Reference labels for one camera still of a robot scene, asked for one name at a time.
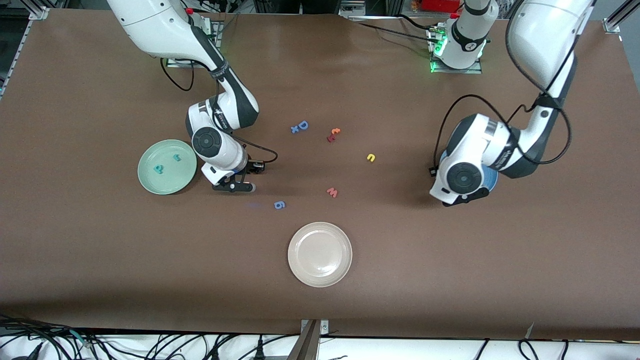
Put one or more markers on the red box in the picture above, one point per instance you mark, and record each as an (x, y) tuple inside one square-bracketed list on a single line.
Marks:
[(440, 5)]

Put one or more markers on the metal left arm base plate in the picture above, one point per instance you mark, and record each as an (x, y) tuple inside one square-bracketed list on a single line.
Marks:
[(475, 71)]

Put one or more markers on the aluminium frame structure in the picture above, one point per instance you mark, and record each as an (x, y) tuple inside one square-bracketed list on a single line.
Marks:
[(395, 6)]

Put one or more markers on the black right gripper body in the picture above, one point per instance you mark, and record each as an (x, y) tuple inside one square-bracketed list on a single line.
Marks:
[(251, 167)]

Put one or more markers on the beige plate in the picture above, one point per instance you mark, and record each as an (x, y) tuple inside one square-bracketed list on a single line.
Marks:
[(320, 254)]

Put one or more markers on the green plate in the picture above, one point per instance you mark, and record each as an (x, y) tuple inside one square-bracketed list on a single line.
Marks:
[(167, 180)]

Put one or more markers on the blue foam letter D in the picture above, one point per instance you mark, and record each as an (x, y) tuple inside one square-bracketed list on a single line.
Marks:
[(306, 125)]

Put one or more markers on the brown table cover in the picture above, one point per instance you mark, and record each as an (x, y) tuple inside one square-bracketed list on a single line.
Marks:
[(150, 275)]

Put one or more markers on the teal foam letter p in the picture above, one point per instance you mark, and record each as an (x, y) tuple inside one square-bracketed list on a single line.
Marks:
[(159, 169)]

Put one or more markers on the red foam letter w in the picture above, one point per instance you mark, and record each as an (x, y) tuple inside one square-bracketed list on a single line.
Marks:
[(332, 193)]

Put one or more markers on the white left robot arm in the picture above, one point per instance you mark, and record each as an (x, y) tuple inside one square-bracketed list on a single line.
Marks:
[(545, 35)]

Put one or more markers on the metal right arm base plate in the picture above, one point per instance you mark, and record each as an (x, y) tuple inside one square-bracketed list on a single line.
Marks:
[(218, 27)]

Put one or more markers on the blue plate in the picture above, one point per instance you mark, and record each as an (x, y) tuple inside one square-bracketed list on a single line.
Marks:
[(492, 177)]

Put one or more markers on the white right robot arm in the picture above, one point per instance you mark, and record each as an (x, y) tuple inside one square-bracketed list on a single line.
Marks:
[(150, 25)]

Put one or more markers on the aluminium corner rail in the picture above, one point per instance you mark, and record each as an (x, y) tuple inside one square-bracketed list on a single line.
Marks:
[(617, 17), (39, 13)]

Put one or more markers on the black power plug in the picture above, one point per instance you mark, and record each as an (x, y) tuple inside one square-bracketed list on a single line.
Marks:
[(259, 350)]

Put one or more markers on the blue foam letter g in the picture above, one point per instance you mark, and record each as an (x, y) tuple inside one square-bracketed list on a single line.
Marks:
[(279, 205)]

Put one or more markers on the aluminium table bracket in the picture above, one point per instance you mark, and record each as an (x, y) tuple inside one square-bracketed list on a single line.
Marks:
[(310, 345)]

